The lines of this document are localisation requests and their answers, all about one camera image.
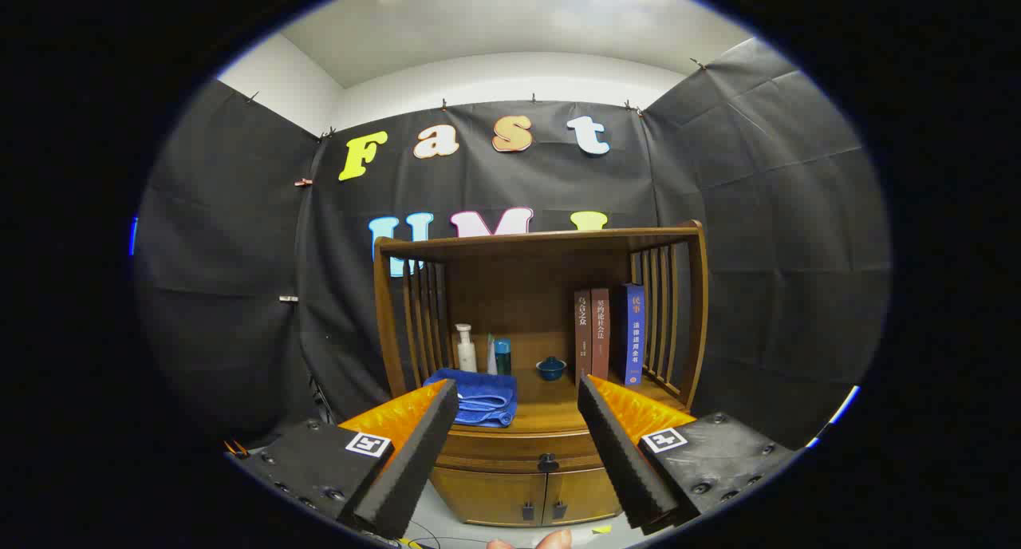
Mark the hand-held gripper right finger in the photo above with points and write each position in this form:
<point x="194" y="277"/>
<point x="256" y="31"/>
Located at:
<point x="622" y="461"/>

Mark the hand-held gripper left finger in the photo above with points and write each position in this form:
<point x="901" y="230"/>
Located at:
<point x="415" y="461"/>

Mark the wooden cabinet door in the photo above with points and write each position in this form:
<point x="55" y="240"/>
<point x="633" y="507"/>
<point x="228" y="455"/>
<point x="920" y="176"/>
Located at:
<point x="586" y="493"/>
<point x="486" y="493"/>

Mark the wooden countertop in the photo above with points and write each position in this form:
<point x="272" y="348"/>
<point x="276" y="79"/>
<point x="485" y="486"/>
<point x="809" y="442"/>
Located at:
<point x="550" y="405"/>

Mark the wooden cabinet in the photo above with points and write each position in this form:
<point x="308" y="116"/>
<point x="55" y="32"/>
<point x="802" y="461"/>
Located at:
<point x="518" y="294"/>

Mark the folded blue towel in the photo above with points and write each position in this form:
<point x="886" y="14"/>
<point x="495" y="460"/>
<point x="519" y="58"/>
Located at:
<point x="486" y="393"/>

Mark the white pump bottle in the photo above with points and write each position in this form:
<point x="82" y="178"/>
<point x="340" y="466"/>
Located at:
<point x="467" y="357"/>

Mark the dark blue lidded bowl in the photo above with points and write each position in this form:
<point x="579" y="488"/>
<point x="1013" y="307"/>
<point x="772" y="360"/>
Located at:
<point x="551" y="369"/>

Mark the blue book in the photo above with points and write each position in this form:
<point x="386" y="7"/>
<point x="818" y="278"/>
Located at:
<point x="634" y="333"/>

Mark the reddish brown book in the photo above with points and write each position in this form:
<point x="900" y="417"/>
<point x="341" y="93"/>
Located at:
<point x="600" y="333"/>

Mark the dark brown book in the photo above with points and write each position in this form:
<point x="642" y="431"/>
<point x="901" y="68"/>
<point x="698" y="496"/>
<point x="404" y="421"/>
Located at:
<point x="582" y="333"/>

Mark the blue capped tube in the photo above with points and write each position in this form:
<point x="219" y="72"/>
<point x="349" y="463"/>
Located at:
<point x="502" y="357"/>

